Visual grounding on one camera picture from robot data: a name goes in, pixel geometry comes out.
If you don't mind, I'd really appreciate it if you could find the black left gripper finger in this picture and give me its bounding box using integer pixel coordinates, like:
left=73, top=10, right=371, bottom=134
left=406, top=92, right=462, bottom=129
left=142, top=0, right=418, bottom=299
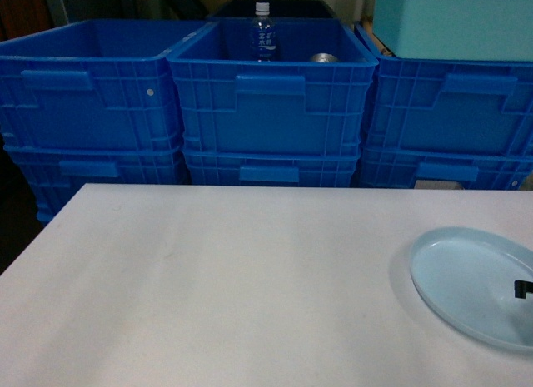
left=514, top=280, right=533, bottom=299

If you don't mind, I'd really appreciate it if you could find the light blue oval tray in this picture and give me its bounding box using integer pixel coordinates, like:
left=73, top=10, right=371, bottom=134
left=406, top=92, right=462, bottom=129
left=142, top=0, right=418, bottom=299
left=410, top=227, right=532, bottom=354

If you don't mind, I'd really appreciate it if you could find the silver metal can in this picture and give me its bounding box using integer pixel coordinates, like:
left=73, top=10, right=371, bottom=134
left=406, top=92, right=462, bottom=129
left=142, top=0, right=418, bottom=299
left=310, top=53, right=339, bottom=63

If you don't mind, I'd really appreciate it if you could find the blue crate bottom left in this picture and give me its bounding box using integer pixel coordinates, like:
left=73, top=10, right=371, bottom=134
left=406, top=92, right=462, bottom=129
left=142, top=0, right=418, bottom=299
left=5, top=146, right=190, bottom=225

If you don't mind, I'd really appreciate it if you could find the dark crate behind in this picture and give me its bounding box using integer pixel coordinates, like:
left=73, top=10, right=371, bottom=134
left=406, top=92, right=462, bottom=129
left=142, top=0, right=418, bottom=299
left=207, top=0, right=337, bottom=19

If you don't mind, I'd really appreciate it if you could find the teal plastic box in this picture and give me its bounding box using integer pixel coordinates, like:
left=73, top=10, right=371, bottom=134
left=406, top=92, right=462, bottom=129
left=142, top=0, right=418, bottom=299
left=373, top=0, right=532, bottom=62

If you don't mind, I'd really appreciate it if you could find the blue crate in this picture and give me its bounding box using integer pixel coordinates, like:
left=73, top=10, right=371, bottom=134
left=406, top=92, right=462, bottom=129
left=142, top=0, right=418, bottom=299
left=167, top=18, right=377, bottom=156
left=356, top=146, right=532, bottom=190
left=183, top=150, right=361, bottom=187
left=354, top=25, right=532, bottom=157
left=5, top=146, right=190, bottom=225
left=1, top=19, right=201, bottom=151

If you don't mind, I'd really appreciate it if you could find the blue crate top right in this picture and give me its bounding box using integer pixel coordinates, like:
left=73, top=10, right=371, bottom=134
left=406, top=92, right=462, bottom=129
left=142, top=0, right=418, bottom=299
left=354, top=25, right=532, bottom=157

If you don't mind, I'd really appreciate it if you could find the clear water bottle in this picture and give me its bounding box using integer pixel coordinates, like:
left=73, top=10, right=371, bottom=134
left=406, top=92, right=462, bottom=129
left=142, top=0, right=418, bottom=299
left=250, top=2, right=277, bottom=62

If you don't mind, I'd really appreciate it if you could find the blue crate bottom right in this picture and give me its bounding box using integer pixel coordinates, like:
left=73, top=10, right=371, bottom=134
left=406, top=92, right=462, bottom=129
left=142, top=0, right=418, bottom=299
left=356, top=146, right=532, bottom=190

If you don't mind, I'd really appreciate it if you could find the blue crate bottom middle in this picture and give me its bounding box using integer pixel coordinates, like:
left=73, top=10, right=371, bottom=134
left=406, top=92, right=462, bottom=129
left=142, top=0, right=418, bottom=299
left=183, top=150, right=361, bottom=187

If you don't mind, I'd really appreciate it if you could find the blue crate top middle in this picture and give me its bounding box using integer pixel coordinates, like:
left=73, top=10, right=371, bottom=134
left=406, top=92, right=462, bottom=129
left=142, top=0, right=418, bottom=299
left=167, top=18, right=377, bottom=156

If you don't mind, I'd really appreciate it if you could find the blue crate top left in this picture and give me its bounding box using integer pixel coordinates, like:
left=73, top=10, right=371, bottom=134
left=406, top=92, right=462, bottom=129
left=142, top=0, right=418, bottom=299
left=1, top=19, right=201, bottom=151

